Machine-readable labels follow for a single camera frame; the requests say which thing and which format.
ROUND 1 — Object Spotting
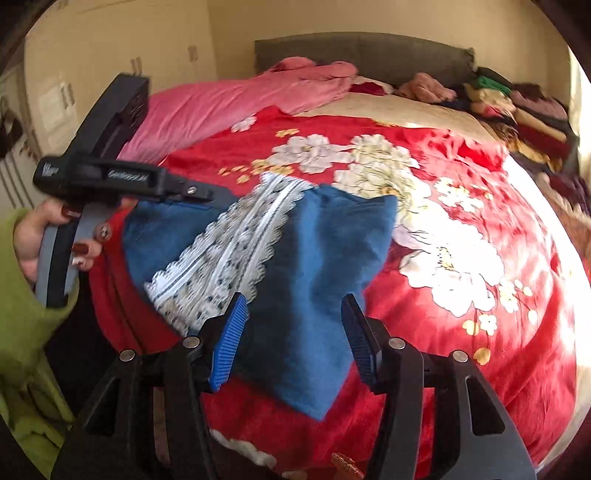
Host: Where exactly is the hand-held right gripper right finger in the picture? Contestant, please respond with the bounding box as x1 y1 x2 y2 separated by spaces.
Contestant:
341 293 539 480

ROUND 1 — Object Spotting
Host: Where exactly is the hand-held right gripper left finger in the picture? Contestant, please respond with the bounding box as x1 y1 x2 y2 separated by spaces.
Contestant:
51 292 250 480

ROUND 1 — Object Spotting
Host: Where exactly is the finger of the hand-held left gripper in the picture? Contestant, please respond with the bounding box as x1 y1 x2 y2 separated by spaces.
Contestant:
159 178 238 209

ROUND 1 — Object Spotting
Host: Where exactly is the blue denim garment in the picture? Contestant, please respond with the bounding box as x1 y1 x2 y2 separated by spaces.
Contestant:
122 173 400 421

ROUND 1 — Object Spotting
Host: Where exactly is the person's left forearm green sleeve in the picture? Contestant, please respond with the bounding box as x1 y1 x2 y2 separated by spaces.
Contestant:
0 208 81 384

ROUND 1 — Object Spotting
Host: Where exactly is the person's left hand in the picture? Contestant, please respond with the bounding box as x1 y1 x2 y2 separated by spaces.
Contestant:
13 198 105 282

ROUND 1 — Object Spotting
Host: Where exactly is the pink quilt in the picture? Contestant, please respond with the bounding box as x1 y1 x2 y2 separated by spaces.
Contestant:
117 56 358 164

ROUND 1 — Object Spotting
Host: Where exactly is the red floral blanket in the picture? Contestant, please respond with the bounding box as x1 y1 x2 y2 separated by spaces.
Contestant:
90 92 587 480

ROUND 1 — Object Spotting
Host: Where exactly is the cream wardrobe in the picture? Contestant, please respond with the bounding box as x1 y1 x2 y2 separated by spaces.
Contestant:
0 0 218 199

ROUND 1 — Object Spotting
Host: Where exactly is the orange glittery object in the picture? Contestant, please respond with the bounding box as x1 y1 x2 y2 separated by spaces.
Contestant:
330 452 365 480

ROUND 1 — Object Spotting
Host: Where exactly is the dark red garment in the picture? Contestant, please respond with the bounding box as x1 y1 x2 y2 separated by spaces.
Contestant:
349 76 393 96

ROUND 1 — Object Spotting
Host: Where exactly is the grey padded headboard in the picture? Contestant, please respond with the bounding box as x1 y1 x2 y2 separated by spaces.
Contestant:
254 32 476 88

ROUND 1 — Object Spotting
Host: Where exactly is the pink fuzzy garment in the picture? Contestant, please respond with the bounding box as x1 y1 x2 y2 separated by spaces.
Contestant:
399 72 458 103

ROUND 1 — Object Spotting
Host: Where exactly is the purple crumpled garment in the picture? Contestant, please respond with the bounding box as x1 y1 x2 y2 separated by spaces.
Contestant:
545 173 591 217

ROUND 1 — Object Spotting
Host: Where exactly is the pile of folded clothes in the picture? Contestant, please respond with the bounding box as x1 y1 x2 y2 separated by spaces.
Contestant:
462 67 583 185

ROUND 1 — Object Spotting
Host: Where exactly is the light curtain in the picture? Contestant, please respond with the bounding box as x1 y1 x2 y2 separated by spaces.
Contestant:
568 46 591 139

